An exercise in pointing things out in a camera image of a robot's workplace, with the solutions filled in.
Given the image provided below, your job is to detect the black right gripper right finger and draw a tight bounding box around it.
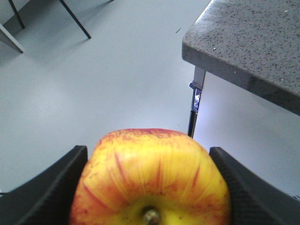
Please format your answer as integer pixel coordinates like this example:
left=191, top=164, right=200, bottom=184
left=209, top=147, right=300, bottom=225

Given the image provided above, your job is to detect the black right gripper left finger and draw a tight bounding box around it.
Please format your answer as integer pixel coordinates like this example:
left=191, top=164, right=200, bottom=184
left=0, top=146, right=88, bottom=225

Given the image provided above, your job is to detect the red yellow apple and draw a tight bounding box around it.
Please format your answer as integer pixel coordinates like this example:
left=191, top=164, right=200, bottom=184
left=69, top=128, right=232, bottom=225

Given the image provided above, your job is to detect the dark speckled stone counter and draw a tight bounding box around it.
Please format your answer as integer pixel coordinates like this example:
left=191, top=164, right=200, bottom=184
left=182, top=0, right=300, bottom=114

